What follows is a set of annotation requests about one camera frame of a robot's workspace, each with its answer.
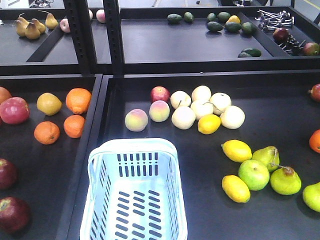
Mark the pink apple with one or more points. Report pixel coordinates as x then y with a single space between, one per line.
64 26
100 16

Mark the green pear upper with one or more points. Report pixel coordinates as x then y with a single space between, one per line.
268 156

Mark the dark red apple left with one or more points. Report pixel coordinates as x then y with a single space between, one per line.
8 174

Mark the light blue plastic basket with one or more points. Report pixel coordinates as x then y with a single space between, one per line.
135 192

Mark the pink apple right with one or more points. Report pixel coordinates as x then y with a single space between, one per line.
100 16

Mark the lemon right upper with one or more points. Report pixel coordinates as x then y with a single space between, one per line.
237 150

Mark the green pear lower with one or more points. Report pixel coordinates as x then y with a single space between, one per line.
285 180

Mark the brown pear middle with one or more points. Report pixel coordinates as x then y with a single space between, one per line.
34 29

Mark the green apple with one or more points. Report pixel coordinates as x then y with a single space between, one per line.
255 174

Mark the peach right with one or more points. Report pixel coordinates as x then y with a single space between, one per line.
159 111

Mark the yellow round citrus fruit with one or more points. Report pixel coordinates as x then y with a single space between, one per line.
49 104

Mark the brown pear left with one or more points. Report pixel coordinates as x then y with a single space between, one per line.
21 27

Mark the small orange front left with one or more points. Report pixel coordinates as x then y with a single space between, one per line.
46 132

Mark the small orange front right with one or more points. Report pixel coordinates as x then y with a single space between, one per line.
74 125

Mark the brown pear right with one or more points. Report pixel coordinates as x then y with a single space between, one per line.
50 22

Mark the lemon right lower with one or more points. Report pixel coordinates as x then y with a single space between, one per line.
236 189

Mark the small orange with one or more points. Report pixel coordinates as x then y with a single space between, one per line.
46 132
74 125

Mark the green pear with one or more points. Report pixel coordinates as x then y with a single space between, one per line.
285 180
268 156

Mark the large orange with nub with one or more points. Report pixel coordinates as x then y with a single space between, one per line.
78 100

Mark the dark red apple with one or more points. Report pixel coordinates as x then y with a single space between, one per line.
15 214
8 174

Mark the lemon near white fruits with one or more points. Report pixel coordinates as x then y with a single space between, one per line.
208 124

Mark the black upright shelf post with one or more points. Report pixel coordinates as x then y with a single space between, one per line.
77 13

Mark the peach left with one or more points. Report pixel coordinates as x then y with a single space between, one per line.
136 120

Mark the bright red apple right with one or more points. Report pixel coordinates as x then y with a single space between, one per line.
14 111

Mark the dark red apple front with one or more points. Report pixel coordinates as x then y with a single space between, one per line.
15 214

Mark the peach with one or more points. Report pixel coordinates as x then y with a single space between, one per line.
159 111
136 120

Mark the brown pear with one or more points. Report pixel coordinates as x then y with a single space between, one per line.
21 27
34 29
50 22

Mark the pink apple front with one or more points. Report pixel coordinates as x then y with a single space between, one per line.
64 26

